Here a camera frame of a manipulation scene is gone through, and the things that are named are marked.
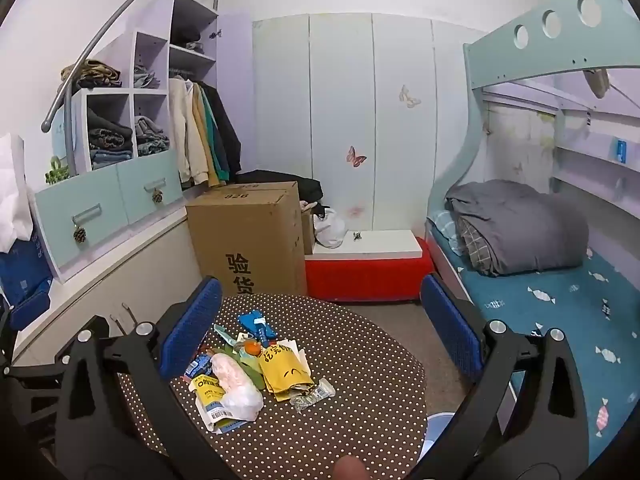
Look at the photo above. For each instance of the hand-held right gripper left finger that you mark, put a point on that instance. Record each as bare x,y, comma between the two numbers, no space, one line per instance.
192,330

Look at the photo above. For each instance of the large cardboard box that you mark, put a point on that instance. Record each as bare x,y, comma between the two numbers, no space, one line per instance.
250,230

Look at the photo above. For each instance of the pale pink butterfly sticker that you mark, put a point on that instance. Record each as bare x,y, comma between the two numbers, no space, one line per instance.
355,211

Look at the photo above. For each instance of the blue plaid pillow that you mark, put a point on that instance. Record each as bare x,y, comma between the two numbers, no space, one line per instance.
445,227

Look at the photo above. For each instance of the beige butterfly sticker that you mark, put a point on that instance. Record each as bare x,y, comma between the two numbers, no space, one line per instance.
409,96

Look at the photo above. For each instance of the cream hanging jacket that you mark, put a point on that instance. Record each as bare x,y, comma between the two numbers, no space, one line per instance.
182,130

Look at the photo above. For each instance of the green hanging garment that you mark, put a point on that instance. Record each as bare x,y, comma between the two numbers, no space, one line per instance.
216,135

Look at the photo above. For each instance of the blue grey folded clothes stack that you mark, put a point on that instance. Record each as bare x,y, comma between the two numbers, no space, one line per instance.
151,135

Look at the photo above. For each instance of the teal drawer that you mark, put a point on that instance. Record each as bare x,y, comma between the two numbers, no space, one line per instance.
145,180
65,220

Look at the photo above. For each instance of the white crumpled plastic bag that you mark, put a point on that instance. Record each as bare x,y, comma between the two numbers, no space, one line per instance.
235,390

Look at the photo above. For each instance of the white paper bag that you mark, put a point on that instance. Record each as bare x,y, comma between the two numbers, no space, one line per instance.
12,195

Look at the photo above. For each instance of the blue and red packet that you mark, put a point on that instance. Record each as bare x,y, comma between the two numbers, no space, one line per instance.
197,366

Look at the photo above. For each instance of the orange bottle cap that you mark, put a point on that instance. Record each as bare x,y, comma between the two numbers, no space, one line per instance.
251,348

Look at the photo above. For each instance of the grey quilt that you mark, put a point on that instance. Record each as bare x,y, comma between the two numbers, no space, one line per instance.
525,225

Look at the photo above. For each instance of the dark folded clothes stack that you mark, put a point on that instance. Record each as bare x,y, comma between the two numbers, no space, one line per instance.
107,137

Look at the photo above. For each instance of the pine cone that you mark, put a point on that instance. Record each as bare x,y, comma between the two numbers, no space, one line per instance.
79,234
158,195

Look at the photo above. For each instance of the clear plastic wrapper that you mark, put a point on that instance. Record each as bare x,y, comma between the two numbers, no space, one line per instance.
312,397

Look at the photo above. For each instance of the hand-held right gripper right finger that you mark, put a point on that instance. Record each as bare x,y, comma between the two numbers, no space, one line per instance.
450,330

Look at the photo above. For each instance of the teal candy-print bed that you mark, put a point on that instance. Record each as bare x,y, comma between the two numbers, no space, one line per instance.
550,320

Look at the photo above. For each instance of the lilac shelf unit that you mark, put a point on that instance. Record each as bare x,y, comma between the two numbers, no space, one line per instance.
235,60

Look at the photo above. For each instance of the small blue wall holder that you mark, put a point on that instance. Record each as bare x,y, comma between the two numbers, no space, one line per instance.
621,151

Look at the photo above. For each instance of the blue bag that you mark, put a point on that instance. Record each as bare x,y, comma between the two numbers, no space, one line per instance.
22,270

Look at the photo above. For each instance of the yellow and white packet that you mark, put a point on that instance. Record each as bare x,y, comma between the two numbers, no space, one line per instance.
212,407

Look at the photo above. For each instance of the brown polka dot table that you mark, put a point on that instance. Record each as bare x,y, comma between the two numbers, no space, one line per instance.
350,360

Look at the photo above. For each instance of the black cloth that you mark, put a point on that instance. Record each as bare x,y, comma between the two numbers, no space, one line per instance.
310,190

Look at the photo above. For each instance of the white plastic bin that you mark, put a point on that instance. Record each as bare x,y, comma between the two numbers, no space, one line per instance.
437,435

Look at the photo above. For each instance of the beige hanging object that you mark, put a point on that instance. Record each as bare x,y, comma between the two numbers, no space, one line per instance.
598,82

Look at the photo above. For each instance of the yellow paper bag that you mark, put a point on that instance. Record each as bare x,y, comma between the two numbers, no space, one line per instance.
287,372

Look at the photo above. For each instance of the curved metal rail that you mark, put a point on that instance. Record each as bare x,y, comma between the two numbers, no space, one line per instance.
100,42

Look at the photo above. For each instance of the green plant ornament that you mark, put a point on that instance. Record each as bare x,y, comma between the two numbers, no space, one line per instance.
57,171

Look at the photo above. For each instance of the white low cabinet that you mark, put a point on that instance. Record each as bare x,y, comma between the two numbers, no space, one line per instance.
125,280

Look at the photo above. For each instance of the teal green wrapper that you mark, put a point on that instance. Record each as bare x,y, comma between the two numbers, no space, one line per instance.
225,336

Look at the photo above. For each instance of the brown folded clothes pile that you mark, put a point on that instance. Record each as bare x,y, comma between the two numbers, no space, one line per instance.
92,74

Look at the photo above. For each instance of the blue wrapper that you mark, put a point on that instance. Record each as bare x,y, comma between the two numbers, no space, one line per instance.
256,325

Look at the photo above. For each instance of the red storage bench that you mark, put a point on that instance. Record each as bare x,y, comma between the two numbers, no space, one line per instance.
365,275

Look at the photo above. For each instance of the white wardrobe doors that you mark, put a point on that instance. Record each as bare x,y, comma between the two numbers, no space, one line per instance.
340,85

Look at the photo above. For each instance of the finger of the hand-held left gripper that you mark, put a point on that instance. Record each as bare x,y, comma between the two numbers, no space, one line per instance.
30,308
35,377

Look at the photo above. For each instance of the black hanging garment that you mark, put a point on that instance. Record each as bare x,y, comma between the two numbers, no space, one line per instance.
227,130

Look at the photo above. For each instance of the teal bunk bed frame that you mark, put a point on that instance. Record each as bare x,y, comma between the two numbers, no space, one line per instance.
500,60

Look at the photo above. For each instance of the yellow hanging garment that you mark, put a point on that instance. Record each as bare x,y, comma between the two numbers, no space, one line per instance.
206,150

